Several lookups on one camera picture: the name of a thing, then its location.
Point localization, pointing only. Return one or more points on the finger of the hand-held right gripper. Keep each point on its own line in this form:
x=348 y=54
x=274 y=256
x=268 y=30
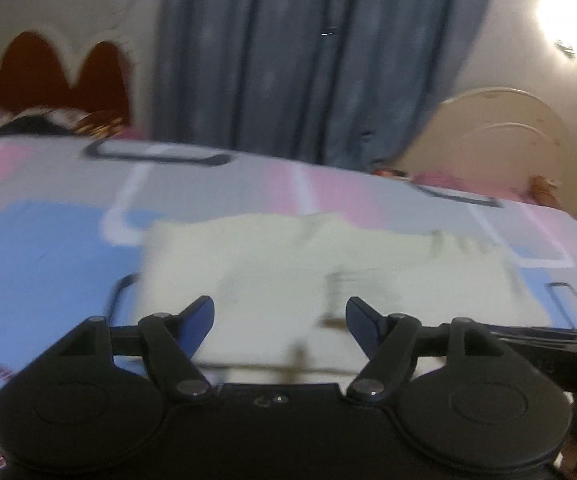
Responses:
x=523 y=332

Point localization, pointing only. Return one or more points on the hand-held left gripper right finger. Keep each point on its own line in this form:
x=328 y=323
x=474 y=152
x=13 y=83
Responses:
x=359 y=318

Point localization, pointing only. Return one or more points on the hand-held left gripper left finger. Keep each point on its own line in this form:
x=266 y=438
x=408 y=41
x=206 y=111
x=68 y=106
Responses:
x=201 y=319

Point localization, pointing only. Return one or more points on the cream small garment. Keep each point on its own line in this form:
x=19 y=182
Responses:
x=278 y=260

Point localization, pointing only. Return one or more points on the brown patterned cushion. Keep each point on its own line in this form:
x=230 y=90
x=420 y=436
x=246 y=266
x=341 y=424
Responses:
x=542 y=186

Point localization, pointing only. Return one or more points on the small orange object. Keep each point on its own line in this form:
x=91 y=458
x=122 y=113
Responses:
x=391 y=172

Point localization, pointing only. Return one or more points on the pink ruffled cloth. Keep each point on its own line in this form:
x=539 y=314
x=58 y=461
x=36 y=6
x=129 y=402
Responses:
x=448 y=182

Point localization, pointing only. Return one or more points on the pastel patterned bedsheet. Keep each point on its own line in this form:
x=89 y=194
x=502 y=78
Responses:
x=43 y=260

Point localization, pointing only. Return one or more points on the cream round headboard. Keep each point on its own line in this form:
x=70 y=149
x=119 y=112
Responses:
x=498 y=145

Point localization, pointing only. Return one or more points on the striped pillow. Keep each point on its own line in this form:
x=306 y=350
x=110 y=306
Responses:
x=53 y=120

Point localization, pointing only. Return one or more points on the grey-blue curtain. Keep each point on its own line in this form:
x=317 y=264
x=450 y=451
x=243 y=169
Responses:
x=293 y=60

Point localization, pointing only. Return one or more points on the red scalloped headboard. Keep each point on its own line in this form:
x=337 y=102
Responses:
x=33 y=75

